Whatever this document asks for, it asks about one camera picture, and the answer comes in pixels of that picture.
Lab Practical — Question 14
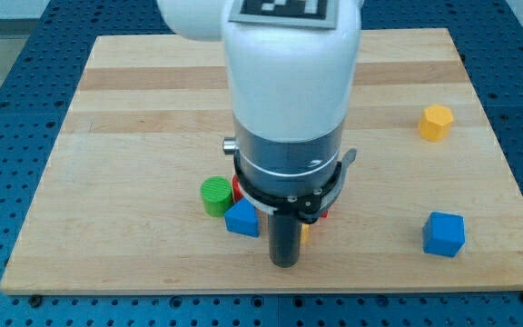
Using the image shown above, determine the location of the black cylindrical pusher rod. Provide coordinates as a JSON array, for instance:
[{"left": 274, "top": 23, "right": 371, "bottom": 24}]
[{"left": 268, "top": 212, "right": 301, "bottom": 267}]

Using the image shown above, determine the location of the fiducial marker tag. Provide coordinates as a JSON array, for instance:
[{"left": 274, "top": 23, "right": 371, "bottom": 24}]
[{"left": 228, "top": 0, "right": 339, "bottom": 29}]

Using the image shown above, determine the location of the green cylinder block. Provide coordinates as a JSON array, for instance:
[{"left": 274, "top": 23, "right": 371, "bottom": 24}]
[{"left": 200, "top": 176, "right": 233, "bottom": 217}]

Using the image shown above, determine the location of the yellow hexagon block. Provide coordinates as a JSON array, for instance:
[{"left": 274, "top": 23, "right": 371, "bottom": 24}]
[{"left": 418, "top": 104, "right": 454, "bottom": 142}]

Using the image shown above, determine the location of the yellow heart block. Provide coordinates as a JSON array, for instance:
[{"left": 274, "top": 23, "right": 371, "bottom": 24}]
[{"left": 301, "top": 224, "right": 310, "bottom": 244}]

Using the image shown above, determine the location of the wooden board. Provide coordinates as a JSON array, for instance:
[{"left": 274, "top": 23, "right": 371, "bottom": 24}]
[{"left": 0, "top": 28, "right": 523, "bottom": 295}]

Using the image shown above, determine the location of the red star block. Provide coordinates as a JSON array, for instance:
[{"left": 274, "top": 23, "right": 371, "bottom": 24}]
[{"left": 232, "top": 174, "right": 243, "bottom": 203}]

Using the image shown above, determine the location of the blue triangular block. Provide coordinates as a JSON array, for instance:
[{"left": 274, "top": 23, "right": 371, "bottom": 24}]
[{"left": 224, "top": 198, "right": 259, "bottom": 237}]

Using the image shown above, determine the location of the blue cube block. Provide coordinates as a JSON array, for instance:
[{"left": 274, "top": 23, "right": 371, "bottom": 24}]
[{"left": 422, "top": 212, "right": 466, "bottom": 258}]

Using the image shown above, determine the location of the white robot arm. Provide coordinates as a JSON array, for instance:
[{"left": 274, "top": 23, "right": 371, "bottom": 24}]
[{"left": 158, "top": 0, "right": 362, "bottom": 267}]

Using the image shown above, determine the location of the black clamp ring mount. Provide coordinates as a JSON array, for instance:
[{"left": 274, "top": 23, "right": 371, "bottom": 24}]
[{"left": 233, "top": 148, "right": 357, "bottom": 223}]

